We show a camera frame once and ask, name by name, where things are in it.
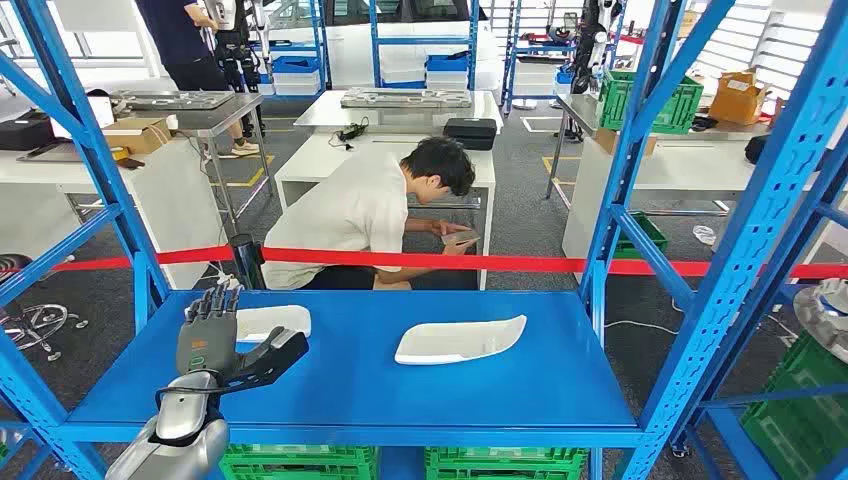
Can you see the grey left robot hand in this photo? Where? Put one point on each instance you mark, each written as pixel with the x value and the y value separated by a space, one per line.
pixel 205 344

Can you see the white curved plastic part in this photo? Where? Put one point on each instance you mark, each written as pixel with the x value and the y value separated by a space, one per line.
pixel 457 341
pixel 265 318

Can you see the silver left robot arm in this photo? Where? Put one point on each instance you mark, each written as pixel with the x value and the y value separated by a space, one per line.
pixel 184 412

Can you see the blue metal shelf rack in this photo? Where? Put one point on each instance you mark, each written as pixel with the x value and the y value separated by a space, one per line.
pixel 510 60
pixel 358 371
pixel 424 40
pixel 324 40
pixel 725 437

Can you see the long grey metal part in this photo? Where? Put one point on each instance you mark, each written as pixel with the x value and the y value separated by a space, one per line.
pixel 175 100
pixel 404 98

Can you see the silver cast metal part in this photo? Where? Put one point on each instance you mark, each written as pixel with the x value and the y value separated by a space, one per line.
pixel 825 318

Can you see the green plastic crate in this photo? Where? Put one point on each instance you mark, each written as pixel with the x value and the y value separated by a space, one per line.
pixel 298 464
pixel 646 242
pixel 802 424
pixel 669 106
pixel 503 464

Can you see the black stool with chrome base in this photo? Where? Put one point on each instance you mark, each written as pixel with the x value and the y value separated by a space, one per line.
pixel 33 324

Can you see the person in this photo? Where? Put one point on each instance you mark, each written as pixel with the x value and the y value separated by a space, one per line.
pixel 175 33
pixel 344 212

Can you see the yellow tape roll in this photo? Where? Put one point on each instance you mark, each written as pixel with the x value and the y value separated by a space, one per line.
pixel 120 154

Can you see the brown cardboard box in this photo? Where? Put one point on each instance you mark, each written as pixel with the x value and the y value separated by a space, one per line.
pixel 735 99
pixel 136 136

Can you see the white box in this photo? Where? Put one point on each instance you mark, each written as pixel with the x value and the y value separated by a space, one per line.
pixel 100 111

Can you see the black bag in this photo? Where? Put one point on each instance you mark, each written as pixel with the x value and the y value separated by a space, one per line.
pixel 756 149
pixel 26 132

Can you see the black humanoid robot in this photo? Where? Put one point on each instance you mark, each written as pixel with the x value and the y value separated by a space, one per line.
pixel 232 56
pixel 586 46

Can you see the blue storage bin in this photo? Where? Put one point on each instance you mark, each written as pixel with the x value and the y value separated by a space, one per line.
pixel 447 63
pixel 296 65

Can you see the white car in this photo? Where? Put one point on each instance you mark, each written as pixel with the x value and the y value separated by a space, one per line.
pixel 351 53

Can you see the red barrier tape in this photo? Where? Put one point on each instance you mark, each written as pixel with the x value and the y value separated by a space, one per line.
pixel 530 263

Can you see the black hard case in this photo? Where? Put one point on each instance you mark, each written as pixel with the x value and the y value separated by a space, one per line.
pixel 470 132

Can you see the flat brown cardboard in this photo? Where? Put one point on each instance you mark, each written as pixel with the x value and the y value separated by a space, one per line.
pixel 606 140

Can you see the clear plastic bag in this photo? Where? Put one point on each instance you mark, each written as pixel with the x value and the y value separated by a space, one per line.
pixel 704 235

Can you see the small black device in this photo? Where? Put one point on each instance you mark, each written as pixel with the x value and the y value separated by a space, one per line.
pixel 703 123

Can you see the black barrier post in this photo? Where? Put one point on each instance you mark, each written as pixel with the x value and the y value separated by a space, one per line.
pixel 246 262

